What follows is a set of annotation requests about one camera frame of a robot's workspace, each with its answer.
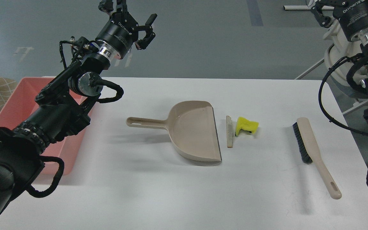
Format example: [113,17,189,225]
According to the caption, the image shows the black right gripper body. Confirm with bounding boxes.
[333,0,368,42]

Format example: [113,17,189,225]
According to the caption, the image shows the yellow sponge piece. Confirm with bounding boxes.
[235,117,259,137]

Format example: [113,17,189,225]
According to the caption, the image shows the beige hand brush black bristles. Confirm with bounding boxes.
[292,117,342,200]

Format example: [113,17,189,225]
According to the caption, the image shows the pink plastic bin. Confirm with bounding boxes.
[0,77,97,176]

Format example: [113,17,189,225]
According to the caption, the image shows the white office chair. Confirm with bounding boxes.
[296,20,368,115]

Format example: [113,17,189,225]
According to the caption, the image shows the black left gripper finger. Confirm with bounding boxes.
[98,0,128,15]
[135,13,157,50]

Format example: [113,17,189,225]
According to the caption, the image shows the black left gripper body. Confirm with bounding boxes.
[95,12,138,60]

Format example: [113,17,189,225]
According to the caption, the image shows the beige plastic dustpan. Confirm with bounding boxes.
[126,100,222,163]

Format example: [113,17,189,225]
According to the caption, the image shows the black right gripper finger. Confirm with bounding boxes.
[308,0,347,28]

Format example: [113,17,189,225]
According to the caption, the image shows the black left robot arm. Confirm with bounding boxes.
[0,0,157,214]

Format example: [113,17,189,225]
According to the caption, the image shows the white floor stand bar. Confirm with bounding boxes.
[283,5,310,11]

